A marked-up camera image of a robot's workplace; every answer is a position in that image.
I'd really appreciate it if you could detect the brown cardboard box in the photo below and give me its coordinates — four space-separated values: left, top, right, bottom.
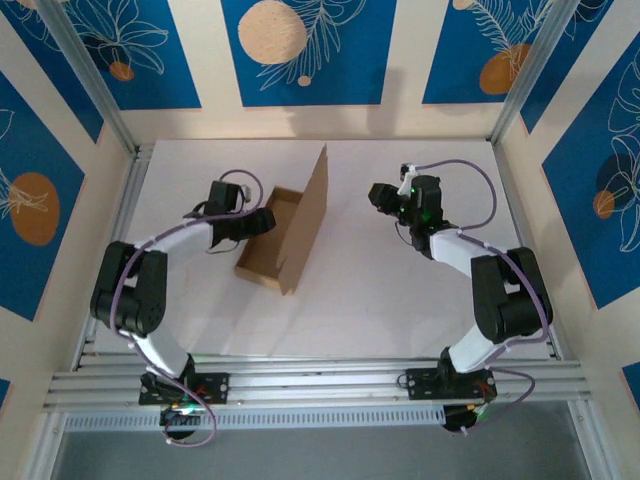
234 143 330 296

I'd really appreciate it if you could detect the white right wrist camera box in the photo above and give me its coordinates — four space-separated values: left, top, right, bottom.
398 162 419 197

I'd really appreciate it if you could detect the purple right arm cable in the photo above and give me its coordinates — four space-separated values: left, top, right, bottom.
414 158 554 436

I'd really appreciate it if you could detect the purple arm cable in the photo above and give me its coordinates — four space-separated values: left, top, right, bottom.
414 158 554 436
112 168 264 448

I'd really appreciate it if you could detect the aluminium frame side rail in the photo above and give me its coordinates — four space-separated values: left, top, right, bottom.
72 144 154 371
492 142 566 361

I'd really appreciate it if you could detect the aluminium frame post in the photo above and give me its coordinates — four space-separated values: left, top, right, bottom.
489 0 576 146
37 0 139 156

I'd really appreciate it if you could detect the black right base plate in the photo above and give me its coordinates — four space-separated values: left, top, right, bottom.
405 366 497 403

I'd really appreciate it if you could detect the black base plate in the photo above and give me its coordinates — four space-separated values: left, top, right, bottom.
138 372 231 407
405 366 497 403

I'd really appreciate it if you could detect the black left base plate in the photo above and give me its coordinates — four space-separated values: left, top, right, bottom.
138 372 231 407

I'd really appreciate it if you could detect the aluminium frame cross rail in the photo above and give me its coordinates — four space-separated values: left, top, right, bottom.
42 357 586 414

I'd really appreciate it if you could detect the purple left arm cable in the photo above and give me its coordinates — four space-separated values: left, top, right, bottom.
112 168 264 448

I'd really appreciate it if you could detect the grey slotted cable duct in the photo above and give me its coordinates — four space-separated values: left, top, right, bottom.
63 404 446 432

